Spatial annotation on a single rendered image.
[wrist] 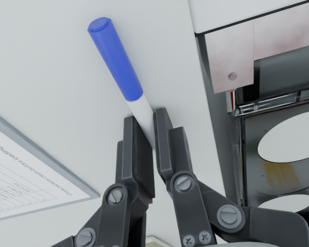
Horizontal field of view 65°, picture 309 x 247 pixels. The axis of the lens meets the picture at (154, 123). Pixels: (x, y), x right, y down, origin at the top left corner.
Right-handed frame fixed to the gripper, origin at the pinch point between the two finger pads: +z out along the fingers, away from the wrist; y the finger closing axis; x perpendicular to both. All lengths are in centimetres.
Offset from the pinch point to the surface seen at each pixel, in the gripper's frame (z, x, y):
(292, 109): 8.8, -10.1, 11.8
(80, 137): 2.2, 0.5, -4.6
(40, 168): 1.8, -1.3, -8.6
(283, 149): 8.9, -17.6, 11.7
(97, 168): 2.1, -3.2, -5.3
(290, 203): 8.9, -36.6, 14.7
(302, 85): 16.9, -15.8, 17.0
